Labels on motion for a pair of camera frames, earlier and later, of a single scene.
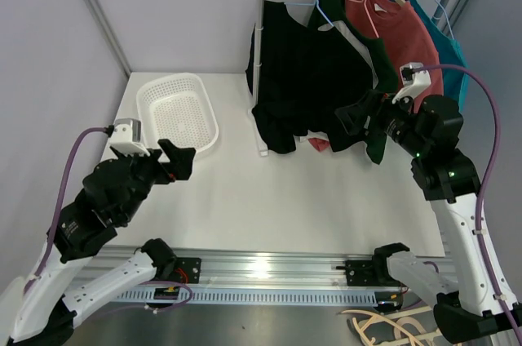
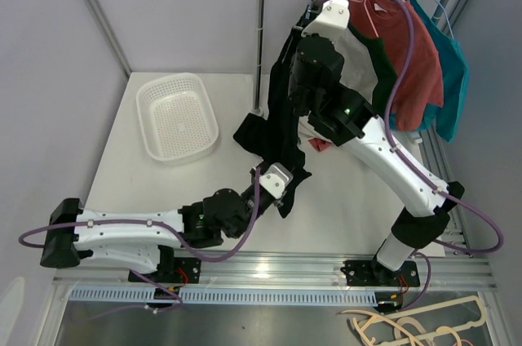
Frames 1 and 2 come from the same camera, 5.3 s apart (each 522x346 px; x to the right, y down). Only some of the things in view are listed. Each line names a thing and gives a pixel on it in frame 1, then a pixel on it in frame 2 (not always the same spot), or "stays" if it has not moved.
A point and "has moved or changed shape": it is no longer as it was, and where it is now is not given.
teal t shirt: (455, 73) stays
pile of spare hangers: (393, 329) stays
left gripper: (179, 167) to (278, 202)
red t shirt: (404, 29) stays
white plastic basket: (176, 108) stays
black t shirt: (308, 72) has moved or changed shape
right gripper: (352, 117) to (297, 32)
